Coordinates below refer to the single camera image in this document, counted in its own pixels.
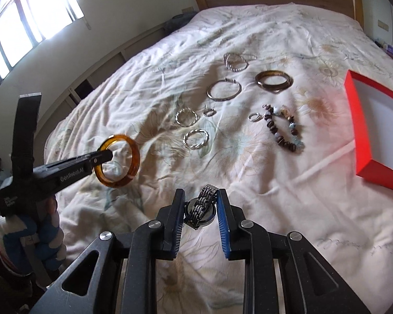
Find amber translucent bangle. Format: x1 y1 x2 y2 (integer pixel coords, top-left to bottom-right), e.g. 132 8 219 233
94 134 140 189

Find twisted silver bangle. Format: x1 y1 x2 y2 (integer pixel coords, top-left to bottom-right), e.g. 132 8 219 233
175 108 199 128
182 128 209 150

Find silver metal link watch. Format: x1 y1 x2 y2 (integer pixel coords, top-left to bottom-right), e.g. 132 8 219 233
184 184 218 230

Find large silver hoop bangle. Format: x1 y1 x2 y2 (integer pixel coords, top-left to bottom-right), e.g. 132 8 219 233
206 78 242 102

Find dark beaded bracelet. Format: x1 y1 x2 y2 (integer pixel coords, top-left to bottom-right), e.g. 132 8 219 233
262 103 305 153

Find brown tortoiseshell bangle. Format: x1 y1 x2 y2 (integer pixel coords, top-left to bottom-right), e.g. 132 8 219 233
255 70 293 93

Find silver chain bracelet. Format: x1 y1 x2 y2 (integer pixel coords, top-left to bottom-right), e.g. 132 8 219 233
222 51 258 72

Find red shallow cardboard box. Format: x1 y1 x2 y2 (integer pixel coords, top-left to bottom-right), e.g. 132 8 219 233
344 70 393 190

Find left hand blue white glove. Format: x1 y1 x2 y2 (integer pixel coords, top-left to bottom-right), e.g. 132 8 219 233
0 196 67 276

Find low white side cabinet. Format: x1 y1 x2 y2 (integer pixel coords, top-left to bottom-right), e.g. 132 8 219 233
35 24 165 140

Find dark bag beside bed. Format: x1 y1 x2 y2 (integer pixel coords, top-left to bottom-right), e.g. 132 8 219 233
163 11 197 36

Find floral cream bed cover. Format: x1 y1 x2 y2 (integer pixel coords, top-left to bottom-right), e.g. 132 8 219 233
44 4 393 313

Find bright window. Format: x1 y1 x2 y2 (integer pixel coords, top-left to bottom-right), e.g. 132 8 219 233
0 0 84 84

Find wall switch plate right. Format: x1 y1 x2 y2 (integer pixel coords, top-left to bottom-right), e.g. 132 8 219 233
378 20 389 32

